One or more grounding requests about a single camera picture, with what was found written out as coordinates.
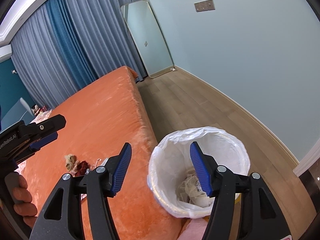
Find white sock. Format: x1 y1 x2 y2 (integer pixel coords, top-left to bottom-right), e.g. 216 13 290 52
189 191 214 207

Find beige mesh netting trash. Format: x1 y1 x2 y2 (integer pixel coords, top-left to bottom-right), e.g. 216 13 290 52
176 169 204 204

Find person's left hand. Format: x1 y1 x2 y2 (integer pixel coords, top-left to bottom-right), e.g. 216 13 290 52
11 172 38 229

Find pink patterned bedsheet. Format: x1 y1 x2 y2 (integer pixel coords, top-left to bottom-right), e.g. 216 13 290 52
31 110 52 124

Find stuffed toy by headboard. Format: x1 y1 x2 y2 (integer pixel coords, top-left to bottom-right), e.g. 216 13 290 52
31 104 48 116

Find blue padded headboard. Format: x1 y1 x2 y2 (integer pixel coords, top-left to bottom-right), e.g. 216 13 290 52
1 98 35 131

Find orange bed blanket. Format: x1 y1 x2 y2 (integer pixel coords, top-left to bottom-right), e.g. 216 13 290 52
23 66 182 239

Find dark red scrunchie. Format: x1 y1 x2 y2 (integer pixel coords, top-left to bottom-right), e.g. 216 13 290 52
75 161 89 177

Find pink fluffy cloth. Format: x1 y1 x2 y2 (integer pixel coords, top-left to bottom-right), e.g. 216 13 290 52
178 217 208 240

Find white air conditioner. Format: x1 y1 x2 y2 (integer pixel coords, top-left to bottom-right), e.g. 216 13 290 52
0 44 12 63

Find grey blue curtains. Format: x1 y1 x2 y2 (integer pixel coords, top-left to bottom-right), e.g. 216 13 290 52
11 0 146 108

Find gold framed standing mirror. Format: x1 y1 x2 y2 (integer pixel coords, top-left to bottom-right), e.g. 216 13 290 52
120 0 175 79

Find wall switch panel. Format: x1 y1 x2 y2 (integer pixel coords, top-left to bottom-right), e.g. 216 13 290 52
194 0 215 12

